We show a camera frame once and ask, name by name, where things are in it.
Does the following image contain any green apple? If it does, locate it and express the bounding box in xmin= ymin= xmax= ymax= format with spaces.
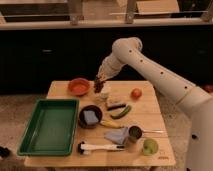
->
xmin=142 ymin=138 xmax=158 ymax=156

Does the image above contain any white cheese block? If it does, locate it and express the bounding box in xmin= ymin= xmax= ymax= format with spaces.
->
xmin=98 ymin=84 xmax=111 ymax=99

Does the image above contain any dark brown bowl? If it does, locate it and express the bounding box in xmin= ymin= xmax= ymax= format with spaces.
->
xmin=78 ymin=105 xmax=103 ymax=129

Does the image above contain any metal measuring cup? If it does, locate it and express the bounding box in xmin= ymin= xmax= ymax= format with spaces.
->
xmin=128 ymin=126 xmax=162 ymax=143

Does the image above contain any dark grape bunch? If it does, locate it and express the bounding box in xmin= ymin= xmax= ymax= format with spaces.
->
xmin=94 ymin=80 xmax=104 ymax=93

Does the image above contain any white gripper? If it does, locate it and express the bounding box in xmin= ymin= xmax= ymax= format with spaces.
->
xmin=94 ymin=55 xmax=121 ymax=83

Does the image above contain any green plastic tray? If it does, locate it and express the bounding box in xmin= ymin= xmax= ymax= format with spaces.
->
xmin=17 ymin=99 xmax=79 ymax=156

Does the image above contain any green cucumber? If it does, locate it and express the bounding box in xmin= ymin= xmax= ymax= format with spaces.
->
xmin=110 ymin=105 xmax=132 ymax=120

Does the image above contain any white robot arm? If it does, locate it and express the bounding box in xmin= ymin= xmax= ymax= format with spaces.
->
xmin=95 ymin=37 xmax=213 ymax=171

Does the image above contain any wooden board with knife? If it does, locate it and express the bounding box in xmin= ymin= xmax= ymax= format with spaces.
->
xmin=106 ymin=99 xmax=126 ymax=111

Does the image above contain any red tomato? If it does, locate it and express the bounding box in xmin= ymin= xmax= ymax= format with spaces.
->
xmin=131 ymin=88 xmax=142 ymax=99

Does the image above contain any red bowl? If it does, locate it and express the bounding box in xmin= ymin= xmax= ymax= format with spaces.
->
xmin=68 ymin=78 xmax=90 ymax=96

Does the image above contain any wooden table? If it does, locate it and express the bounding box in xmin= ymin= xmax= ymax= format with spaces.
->
xmin=24 ymin=81 xmax=176 ymax=168

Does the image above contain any blue sponge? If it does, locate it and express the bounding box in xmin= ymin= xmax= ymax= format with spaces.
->
xmin=83 ymin=111 xmax=98 ymax=125

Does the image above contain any yellow banana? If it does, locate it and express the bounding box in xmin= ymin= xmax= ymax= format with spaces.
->
xmin=100 ymin=120 xmax=123 ymax=129

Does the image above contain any white dish brush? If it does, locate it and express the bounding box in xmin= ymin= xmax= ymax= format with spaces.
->
xmin=77 ymin=141 xmax=125 ymax=154

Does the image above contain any grey cloth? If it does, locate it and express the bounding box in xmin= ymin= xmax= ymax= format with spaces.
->
xmin=104 ymin=128 xmax=128 ymax=145

